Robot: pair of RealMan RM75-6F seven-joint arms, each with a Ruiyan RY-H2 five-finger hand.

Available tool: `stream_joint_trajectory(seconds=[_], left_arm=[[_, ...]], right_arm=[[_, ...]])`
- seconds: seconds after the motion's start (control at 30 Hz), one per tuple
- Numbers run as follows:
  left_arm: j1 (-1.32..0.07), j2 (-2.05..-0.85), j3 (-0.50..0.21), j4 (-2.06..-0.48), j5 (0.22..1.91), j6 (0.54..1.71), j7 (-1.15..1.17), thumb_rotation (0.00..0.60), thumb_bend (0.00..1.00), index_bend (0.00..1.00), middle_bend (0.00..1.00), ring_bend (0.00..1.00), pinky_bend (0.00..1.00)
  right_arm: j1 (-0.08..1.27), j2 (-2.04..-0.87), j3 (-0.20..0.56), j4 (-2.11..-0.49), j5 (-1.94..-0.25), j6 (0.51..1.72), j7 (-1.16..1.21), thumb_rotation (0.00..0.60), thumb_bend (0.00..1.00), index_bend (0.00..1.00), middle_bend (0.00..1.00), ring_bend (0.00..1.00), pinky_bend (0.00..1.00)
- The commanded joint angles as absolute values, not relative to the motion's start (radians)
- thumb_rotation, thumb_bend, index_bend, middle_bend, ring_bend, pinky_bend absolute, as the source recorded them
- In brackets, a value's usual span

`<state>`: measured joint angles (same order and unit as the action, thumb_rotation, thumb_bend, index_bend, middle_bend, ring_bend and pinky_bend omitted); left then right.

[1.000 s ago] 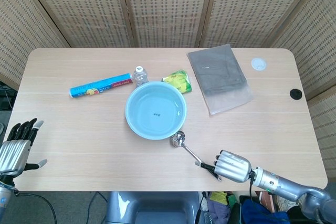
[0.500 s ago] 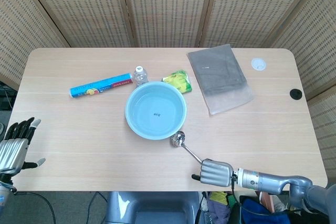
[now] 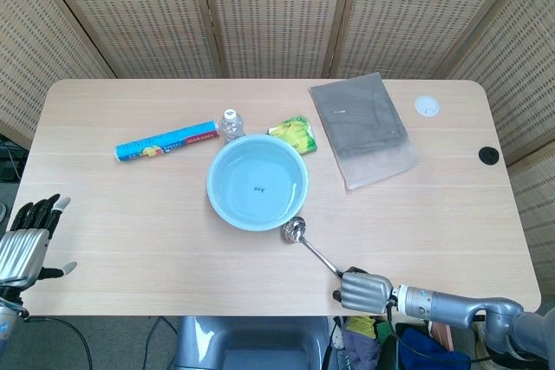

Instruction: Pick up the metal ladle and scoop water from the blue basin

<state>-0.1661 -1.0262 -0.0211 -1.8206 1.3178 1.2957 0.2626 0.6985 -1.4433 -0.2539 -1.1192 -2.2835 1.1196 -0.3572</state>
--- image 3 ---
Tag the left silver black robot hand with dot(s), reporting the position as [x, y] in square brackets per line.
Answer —
[24, 251]

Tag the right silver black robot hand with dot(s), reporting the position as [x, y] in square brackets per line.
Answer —
[364, 292]

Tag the stainless steel ladle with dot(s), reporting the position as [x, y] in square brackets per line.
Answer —
[295, 230]

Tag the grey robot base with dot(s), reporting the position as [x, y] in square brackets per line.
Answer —
[256, 342]

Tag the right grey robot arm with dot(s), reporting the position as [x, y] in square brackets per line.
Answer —
[459, 303]

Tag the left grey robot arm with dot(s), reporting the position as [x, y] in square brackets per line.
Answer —
[6, 318]

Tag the light blue plastic basin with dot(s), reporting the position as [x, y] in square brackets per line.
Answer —
[257, 183]

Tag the clear water bottle white cap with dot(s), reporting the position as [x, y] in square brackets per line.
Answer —
[232, 126]

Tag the yellow purple cloth bundle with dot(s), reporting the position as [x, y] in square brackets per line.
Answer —
[359, 337]

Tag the dark blue bag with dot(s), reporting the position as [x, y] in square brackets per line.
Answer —
[427, 350]

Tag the grey cloth in plastic bag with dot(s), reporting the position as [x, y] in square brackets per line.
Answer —
[364, 127]

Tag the yellow green snack packet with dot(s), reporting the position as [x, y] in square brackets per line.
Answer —
[297, 135]

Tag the blue plastic wrap roll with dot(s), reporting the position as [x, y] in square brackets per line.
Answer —
[167, 141]

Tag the black round desk grommet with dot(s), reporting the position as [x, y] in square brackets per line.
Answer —
[488, 155]

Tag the woven wicker folding screen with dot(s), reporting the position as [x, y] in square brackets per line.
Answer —
[277, 14]

